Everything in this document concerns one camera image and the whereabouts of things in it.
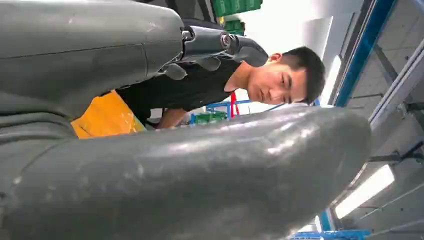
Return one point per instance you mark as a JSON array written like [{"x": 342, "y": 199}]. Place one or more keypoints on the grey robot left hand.
[{"x": 99, "y": 39}]

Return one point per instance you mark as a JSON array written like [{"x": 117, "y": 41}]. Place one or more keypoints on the ribbed grey left arm sleeve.
[{"x": 30, "y": 122}]

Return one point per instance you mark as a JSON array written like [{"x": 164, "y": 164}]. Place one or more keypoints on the small green plastic crate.
[{"x": 234, "y": 27}]

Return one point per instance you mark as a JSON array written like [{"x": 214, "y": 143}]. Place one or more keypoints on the large green plastic crate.
[{"x": 235, "y": 6}]

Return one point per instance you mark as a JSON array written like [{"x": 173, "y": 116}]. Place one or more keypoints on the red pole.
[{"x": 234, "y": 104}]

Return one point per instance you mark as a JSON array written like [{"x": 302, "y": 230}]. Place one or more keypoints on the person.
[{"x": 278, "y": 82}]

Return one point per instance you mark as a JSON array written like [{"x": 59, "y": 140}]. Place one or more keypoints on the blue ceiling beam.
[{"x": 362, "y": 49}]

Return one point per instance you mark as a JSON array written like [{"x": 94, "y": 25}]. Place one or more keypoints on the blue metal rack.
[{"x": 331, "y": 234}]

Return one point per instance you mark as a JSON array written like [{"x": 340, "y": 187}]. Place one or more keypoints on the long ceiling light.
[{"x": 364, "y": 192}]

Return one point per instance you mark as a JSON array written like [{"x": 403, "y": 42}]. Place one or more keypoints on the blue metal frame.
[{"x": 228, "y": 106}]

